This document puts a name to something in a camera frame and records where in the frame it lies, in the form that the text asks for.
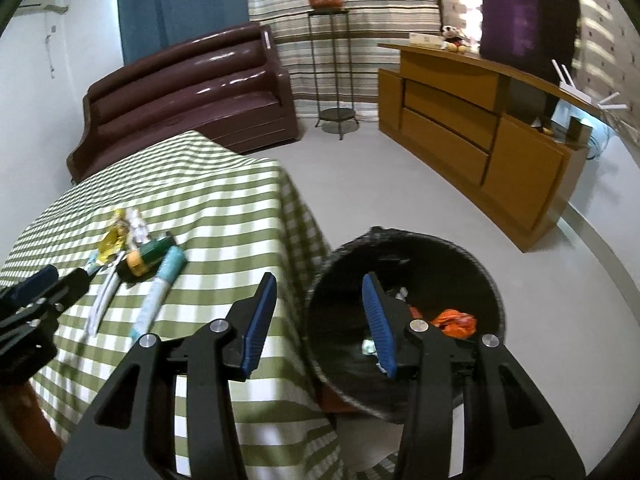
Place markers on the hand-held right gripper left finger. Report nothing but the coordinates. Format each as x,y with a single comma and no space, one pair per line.
257,325

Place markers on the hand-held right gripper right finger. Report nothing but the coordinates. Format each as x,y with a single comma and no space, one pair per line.
380,325

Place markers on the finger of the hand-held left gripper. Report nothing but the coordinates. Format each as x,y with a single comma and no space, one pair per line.
70,285
35,280

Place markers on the green white wipes packet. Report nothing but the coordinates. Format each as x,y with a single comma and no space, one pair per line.
370,347

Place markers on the white blue pouch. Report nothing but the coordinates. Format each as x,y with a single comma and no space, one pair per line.
398,294

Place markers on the long white blue packet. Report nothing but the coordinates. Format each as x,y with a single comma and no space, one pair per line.
105,295

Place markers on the red plastic bag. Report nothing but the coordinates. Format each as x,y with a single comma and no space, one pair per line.
416,312

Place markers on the black trash bin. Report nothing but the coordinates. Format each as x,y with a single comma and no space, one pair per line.
350,270

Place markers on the yellow wrapper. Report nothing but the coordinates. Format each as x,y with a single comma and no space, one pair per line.
115,237

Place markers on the orange plastic bag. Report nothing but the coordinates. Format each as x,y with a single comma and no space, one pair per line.
452,322

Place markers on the light blue stick packet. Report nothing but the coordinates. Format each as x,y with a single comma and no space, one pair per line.
160,290

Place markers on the person's left forearm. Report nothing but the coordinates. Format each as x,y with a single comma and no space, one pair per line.
40,410

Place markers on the red stool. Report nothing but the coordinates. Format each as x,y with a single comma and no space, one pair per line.
340,400

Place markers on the green white checkered tablecloth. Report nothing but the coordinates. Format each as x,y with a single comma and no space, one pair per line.
225,200

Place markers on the wooden cabinet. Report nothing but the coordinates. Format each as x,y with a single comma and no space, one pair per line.
440,125

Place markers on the black metal plant stand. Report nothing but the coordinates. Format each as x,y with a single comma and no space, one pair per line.
337,115

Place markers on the dark red leather sofa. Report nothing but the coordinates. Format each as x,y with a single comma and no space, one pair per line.
190,95

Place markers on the small white black item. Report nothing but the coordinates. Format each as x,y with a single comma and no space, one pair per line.
542,127

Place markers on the white air conditioner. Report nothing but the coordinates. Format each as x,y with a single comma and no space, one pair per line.
42,4

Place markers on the small brown box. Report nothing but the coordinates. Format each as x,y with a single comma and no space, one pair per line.
580,130

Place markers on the white flat box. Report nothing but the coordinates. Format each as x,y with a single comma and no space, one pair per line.
425,40

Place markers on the plush mouse toy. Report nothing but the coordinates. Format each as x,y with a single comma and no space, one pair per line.
454,37

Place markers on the white router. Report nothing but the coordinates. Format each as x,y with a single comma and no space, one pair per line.
575,94

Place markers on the blue curtain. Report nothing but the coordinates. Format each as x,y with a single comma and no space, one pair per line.
190,0

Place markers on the striped curtain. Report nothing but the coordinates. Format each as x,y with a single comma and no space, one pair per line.
390,0

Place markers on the sheer dotted curtain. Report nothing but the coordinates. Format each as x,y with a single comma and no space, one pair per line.
457,0

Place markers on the dark purple curtain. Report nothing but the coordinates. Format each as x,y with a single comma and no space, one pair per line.
525,10

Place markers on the beige diamond pattern curtain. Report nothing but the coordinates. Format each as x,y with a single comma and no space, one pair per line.
600,20

